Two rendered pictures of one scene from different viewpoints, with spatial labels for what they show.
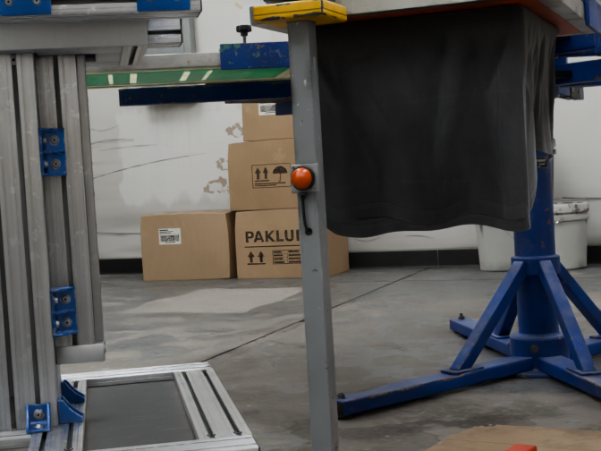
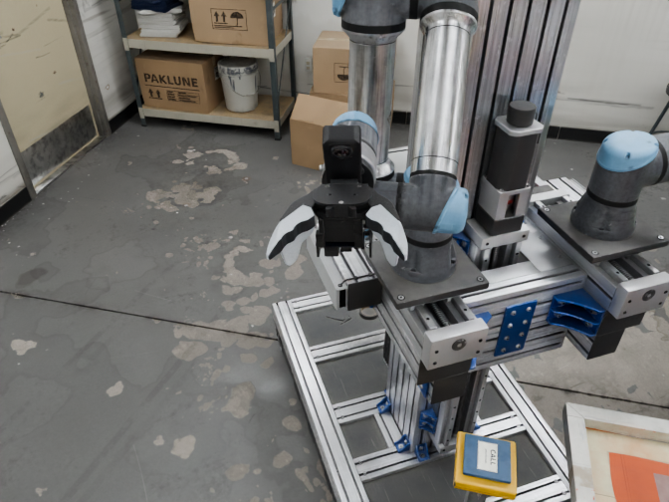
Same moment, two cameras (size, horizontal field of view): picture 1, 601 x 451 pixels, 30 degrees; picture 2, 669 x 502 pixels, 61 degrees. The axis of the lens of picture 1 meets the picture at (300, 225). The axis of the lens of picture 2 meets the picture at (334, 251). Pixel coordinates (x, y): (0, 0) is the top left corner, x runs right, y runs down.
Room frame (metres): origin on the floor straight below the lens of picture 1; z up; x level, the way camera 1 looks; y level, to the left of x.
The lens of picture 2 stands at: (1.57, -0.66, 2.08)
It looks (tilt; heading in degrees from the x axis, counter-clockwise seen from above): 38 degrees down; 82
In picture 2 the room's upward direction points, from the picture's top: straight up
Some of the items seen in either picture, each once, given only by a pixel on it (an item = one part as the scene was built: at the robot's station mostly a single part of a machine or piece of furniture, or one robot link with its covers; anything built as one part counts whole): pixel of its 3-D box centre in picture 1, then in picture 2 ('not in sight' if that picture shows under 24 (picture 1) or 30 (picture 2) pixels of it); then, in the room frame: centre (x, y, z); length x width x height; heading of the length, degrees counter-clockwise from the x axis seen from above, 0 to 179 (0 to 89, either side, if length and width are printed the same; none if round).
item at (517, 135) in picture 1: (413, 127); not in sight; (2.21, -0.23, 0.74); 0.45 x 0.03 x 0.43; 69
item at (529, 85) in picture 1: (539, 120); not in sight; (2.35, -0.51, 0.74); 0.46 x 0.04 x 0.42; 159
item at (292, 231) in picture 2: not in sight; (290, 245); (1.59, -0.13, 1.67); 0.09 x 0.03 x 0.06; 41
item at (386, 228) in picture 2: not in sight; (390, 246); (1.71, -0.16, 1.68); 0.09 x 0.03 x 0.06; 113
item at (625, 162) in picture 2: not in sight; (624, 164); (2.41, 0.40, 1.42); 0.13 x 0.12 x 0.14; 11
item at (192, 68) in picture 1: (230, 39); not in sight; (3.32, 0.18, 1.05); 1.08 x 0.61 x 0.23; 99
